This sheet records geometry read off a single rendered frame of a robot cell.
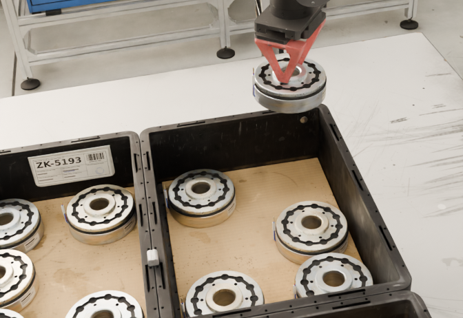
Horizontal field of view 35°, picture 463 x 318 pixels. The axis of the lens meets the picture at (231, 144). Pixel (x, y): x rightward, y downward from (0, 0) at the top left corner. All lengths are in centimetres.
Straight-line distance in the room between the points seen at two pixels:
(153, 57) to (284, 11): 226
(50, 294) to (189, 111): 65
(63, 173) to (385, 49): 90
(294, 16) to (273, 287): 37
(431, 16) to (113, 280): 261
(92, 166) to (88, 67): 205
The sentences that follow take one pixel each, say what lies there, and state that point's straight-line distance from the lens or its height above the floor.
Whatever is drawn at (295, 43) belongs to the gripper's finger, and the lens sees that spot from 96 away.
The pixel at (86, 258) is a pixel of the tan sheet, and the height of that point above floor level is 83.
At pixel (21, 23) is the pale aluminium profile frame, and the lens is 300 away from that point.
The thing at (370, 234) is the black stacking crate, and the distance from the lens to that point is 99.
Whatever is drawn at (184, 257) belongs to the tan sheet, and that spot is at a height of 83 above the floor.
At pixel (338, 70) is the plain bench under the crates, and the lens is 169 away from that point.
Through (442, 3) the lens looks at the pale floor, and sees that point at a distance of 358.
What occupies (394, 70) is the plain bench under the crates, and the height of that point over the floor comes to 70.
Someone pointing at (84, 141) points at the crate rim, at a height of 93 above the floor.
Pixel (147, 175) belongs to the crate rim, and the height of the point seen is 93.
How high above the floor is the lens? 159
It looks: 37 degrees down
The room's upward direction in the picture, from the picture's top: 5 degrees counter-clockwise
